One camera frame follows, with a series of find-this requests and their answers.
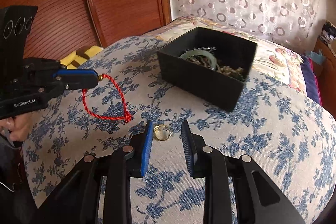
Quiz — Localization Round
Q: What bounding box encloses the yellow striped plush toy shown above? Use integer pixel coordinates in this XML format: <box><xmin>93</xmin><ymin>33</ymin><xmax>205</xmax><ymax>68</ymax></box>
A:
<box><xmin>60</xmin><ymin>46</ymin><xmax>104</xmax><ymax>69</ymax></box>

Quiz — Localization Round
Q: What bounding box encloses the pink floral quilt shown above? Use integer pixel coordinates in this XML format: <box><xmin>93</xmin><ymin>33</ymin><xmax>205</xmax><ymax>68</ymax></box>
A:
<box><xmin>145</xmin><ymin>16</ymin><xmax>307</xmax><ymax>95</ymax></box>

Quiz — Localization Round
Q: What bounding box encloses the red braided cord bracelet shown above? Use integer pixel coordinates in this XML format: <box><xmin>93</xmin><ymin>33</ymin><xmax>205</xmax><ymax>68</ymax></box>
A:
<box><xmin>81</xmin><ymin>73</ymin><xmax>133</xmax><ymax>124</ymax></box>

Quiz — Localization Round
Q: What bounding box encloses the person's left hand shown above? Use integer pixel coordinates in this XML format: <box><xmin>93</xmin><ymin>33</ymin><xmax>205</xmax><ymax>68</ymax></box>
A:
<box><xmin>1</xmin><ymin>113</ymin><xmax>33</xmax><ymax>141</ymax></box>

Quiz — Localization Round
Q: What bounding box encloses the blue floral bedspread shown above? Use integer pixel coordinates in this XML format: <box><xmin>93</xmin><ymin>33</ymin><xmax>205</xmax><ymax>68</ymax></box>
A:
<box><xmin>22</xmin><ymin>35</ymin><xmax>336</xmax><ymax>224</ymax></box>

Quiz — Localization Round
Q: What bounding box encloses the navy blue blanket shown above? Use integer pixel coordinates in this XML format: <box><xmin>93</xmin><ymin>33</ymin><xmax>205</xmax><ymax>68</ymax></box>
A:
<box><xmin>301</xmin><ymin>55</ymin><xmax>322</xmax><ymax>106</ymax></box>

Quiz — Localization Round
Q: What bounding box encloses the gold ring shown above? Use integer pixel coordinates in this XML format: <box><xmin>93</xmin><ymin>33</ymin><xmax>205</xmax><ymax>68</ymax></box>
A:
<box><xmin>152</xmin><ymin>123</ymin><xmax>174</xmax><ymax>141</ymax></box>

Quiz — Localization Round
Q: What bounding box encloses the pale green jade bangle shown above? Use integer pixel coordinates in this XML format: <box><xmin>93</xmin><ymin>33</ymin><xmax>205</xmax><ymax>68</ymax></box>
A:
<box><xmin>179</xmin><ymin>49</ymin><xmax>219</xmax><ymax>71</ymax></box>

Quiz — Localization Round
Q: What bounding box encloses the black open storage box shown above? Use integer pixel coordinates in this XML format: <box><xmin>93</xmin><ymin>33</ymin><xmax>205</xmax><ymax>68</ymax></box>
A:
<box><xmin>157</xmin><ymin>27</ymin><xmax>257</xmax><ymax>112</ymax></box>

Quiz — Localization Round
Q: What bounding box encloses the long pearl necklace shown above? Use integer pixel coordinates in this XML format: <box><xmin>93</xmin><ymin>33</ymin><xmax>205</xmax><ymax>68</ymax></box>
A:
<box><xmin>188</xmin><ymin>54</ymin><xmax>246</xmax><ymax>81</ymax></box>

